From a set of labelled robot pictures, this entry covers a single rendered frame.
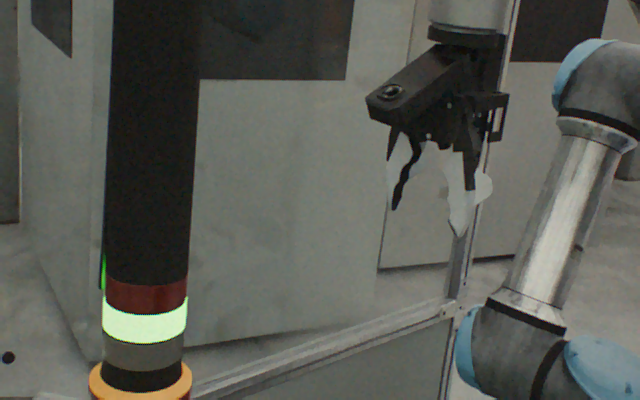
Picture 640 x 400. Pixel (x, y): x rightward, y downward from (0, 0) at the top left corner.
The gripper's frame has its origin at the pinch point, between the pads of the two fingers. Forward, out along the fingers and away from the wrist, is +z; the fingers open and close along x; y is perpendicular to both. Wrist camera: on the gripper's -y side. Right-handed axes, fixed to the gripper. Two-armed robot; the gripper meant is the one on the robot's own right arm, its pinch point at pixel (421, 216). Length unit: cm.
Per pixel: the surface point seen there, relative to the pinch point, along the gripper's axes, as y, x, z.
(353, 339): 43, 45, 48
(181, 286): -50, -27, -14
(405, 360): 62, 46, 59
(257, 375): 19, 45, 48
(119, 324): -52, -26, -13
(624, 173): 581, 248, 142
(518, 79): 316, 193, 39
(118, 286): -52, -26, -14
